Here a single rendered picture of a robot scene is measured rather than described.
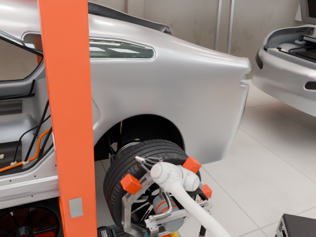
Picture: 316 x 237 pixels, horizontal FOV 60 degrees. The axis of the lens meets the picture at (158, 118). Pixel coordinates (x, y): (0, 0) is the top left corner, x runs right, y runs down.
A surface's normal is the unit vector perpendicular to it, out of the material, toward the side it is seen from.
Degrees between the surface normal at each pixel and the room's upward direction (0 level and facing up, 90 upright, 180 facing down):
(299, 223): 0
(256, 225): 0
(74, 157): 90
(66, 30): 90
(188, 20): 90
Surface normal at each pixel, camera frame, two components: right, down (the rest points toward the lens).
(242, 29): 0.42, 0.44
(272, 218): 0.07, -0.89
